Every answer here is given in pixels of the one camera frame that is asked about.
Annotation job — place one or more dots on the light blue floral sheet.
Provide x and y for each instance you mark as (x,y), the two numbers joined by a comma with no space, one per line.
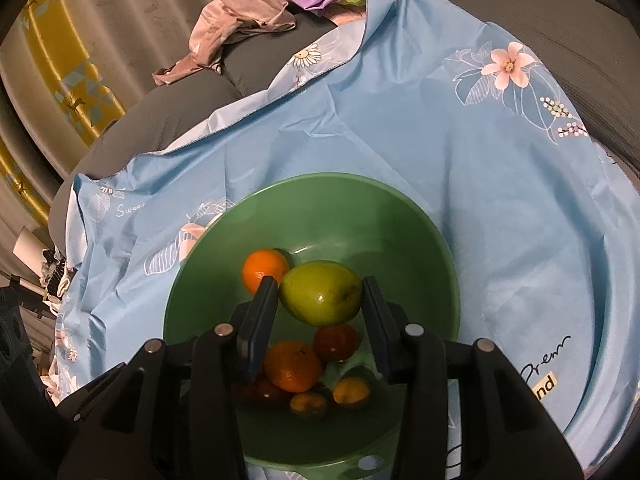
(400,125)

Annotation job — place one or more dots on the small tan round berry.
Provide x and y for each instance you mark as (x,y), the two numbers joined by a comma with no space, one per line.
(307,404)

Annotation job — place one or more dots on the dark red round berry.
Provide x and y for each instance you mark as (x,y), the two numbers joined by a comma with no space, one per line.
(267,391)

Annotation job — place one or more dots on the white rod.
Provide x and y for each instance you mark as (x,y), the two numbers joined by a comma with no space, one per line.
(30,285)

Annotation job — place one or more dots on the green mango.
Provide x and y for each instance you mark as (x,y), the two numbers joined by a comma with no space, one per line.
(320,292)

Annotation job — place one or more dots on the reddish orange tangerine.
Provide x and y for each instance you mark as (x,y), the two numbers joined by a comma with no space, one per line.
(337,344)

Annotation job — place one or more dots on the white paper sheet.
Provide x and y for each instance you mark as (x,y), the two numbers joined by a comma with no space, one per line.
(29,247)

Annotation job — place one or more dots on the grey quilted sofa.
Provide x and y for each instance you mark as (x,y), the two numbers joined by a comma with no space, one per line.
(250,60)

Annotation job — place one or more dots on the green bowl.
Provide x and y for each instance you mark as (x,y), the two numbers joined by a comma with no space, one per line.
(350,210)

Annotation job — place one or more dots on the grey yellow patterned curtain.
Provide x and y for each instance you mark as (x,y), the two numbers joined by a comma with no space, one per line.
(60,40)

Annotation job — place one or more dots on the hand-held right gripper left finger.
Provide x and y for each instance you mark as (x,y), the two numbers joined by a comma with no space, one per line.
(257,330)

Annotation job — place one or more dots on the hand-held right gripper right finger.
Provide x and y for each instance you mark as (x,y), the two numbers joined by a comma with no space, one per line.
(375,320)

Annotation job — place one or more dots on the black white cloth pile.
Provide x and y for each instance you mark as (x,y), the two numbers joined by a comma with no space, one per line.
(57,275)

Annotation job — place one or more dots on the orange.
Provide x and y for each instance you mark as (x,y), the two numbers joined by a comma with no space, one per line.
(292,365)
(260,267)

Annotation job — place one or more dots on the pinkish grey garment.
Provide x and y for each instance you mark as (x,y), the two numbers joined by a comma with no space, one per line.
(235,10)

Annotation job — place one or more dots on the small yellow-green round berry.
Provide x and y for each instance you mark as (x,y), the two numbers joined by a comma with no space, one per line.
(350,391)

